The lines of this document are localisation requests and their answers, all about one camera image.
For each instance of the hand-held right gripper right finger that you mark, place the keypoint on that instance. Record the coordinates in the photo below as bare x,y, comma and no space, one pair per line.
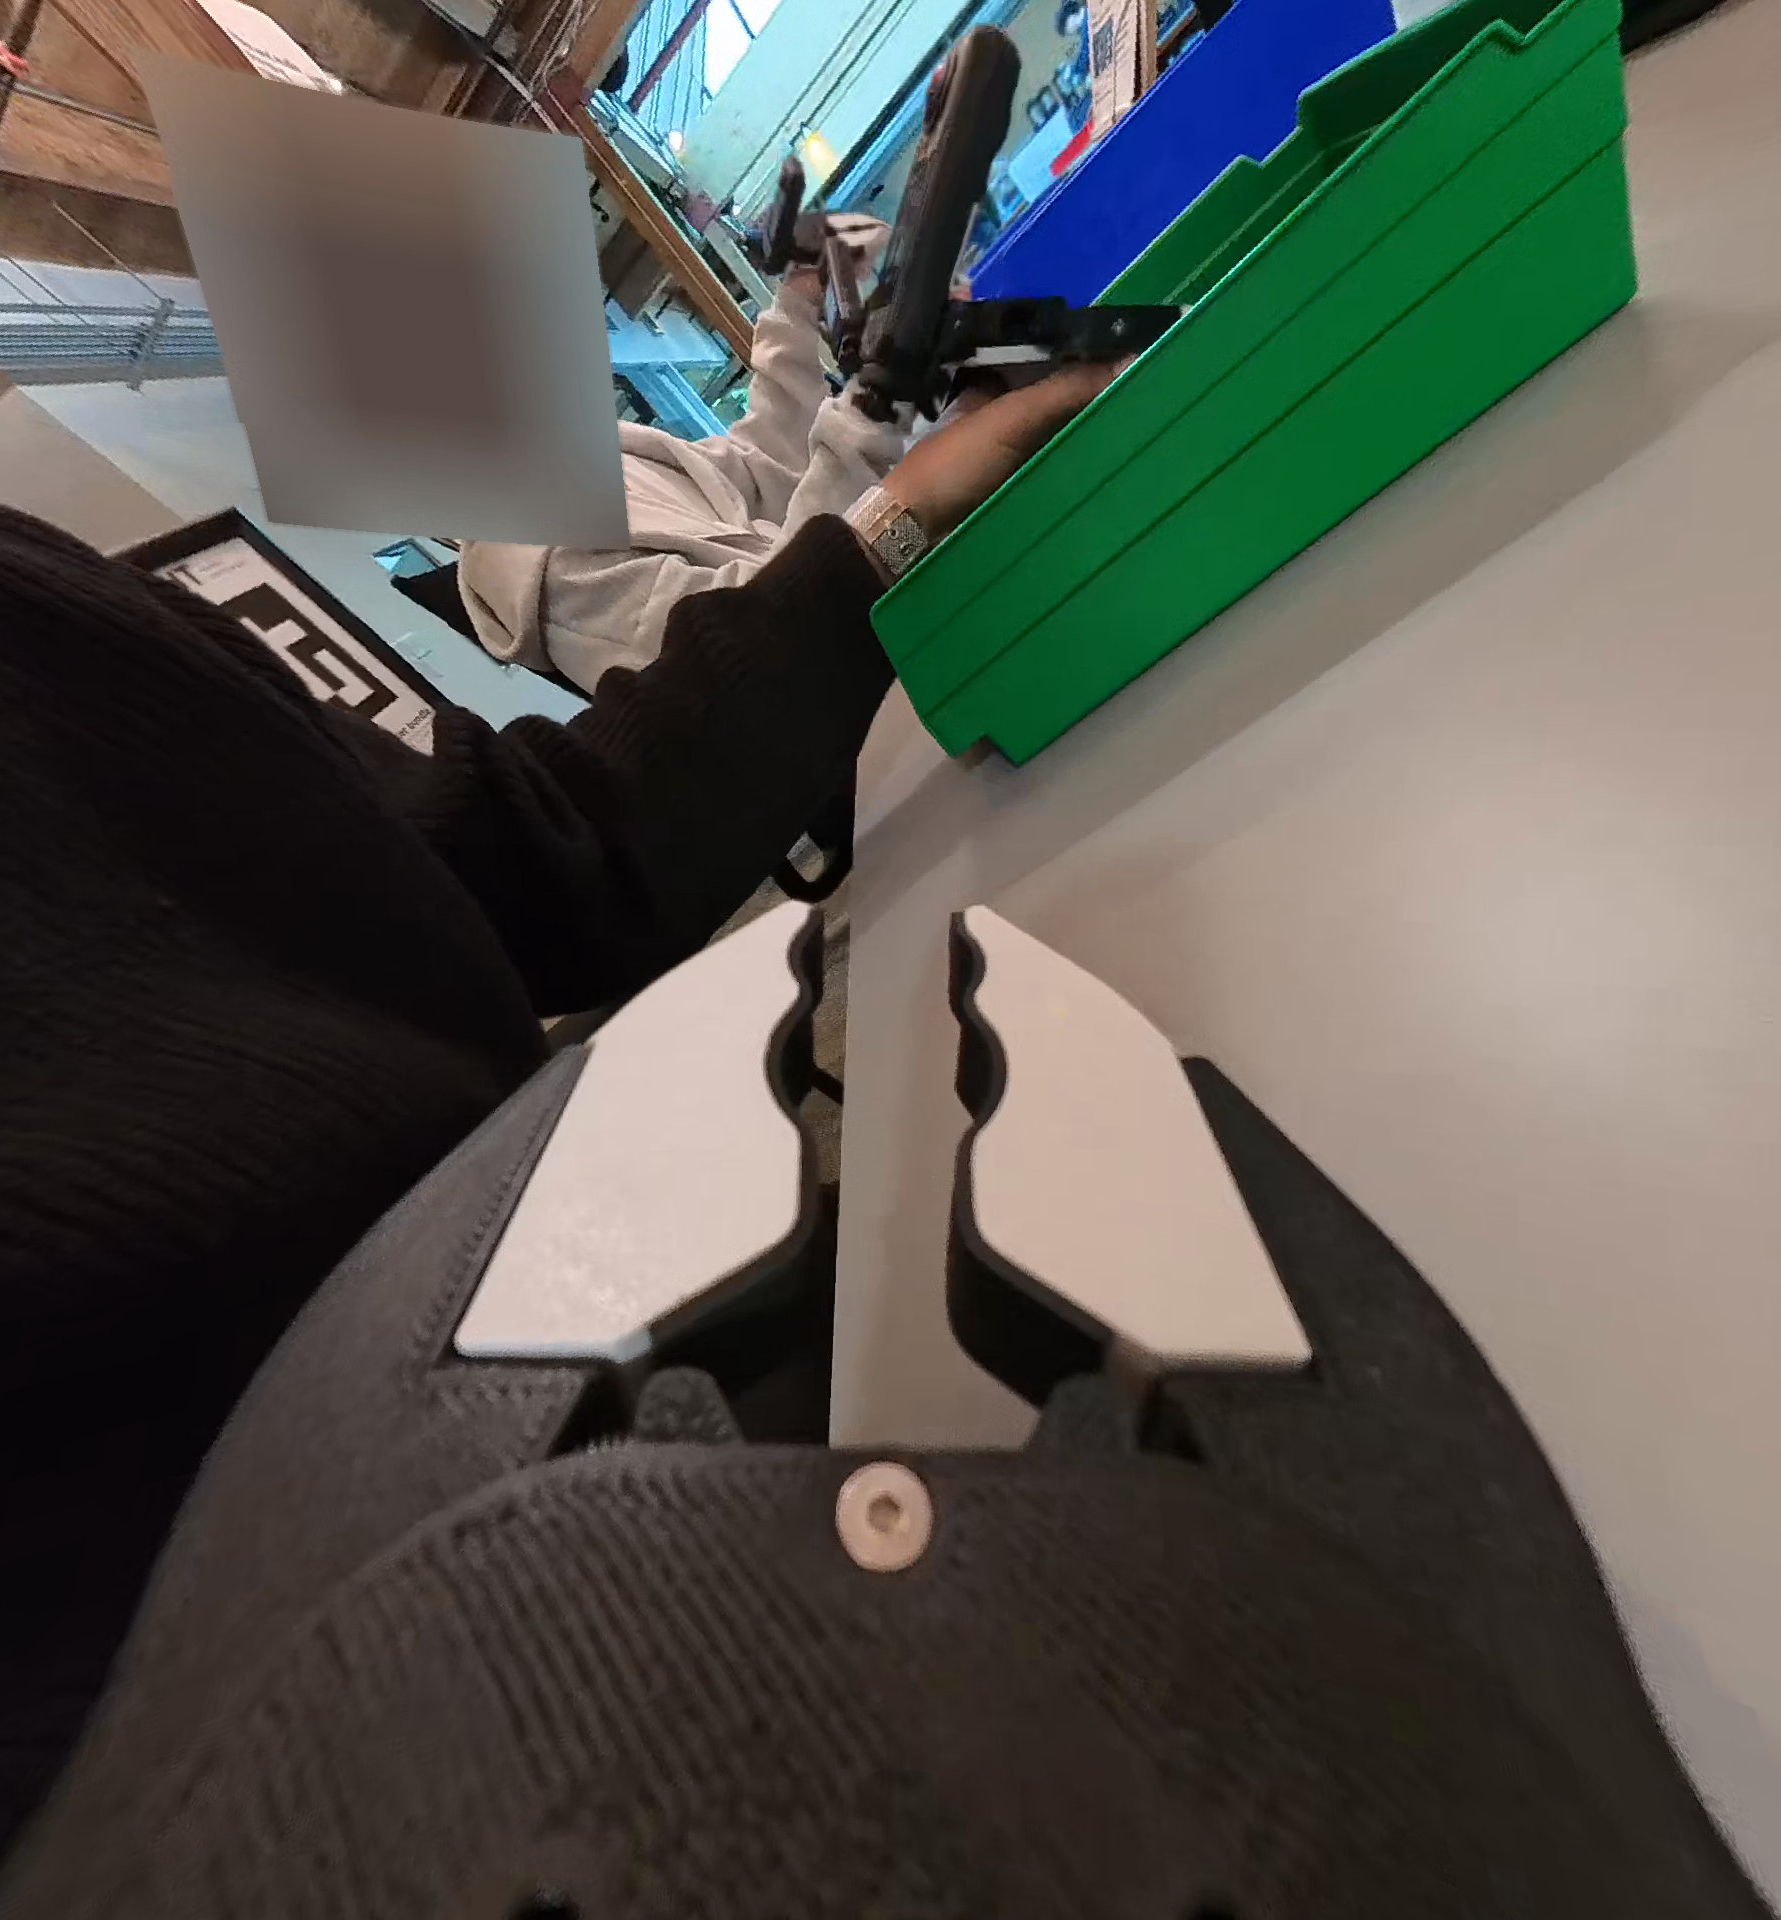
1115,1170

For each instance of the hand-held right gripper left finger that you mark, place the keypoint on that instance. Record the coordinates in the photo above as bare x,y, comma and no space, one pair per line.
652,1170

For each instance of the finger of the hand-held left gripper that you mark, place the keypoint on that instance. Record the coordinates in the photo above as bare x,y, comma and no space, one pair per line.
1004,357
1130,323

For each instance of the green plastic bin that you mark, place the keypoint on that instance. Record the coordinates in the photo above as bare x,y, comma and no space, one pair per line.
1280,377

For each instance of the person's left forearm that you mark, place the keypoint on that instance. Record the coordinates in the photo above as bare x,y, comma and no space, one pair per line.
679,752

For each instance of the grey desk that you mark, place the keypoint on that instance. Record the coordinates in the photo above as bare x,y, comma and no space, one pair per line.
1506,899

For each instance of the person's left hand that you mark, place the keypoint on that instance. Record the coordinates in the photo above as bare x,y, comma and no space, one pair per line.
980,451

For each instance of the large blue plastic bin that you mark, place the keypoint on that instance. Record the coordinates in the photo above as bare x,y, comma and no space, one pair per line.
1159,136

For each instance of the silver wristwatch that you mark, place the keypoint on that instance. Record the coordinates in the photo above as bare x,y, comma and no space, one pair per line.
885,529

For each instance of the person's torso in black sweater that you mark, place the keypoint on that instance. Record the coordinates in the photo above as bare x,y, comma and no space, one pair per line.
156,1051

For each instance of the black white printed sign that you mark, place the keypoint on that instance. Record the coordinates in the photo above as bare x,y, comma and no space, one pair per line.
304,631

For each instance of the grey metal ceiling rail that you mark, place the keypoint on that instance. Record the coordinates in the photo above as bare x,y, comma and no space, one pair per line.
49,337

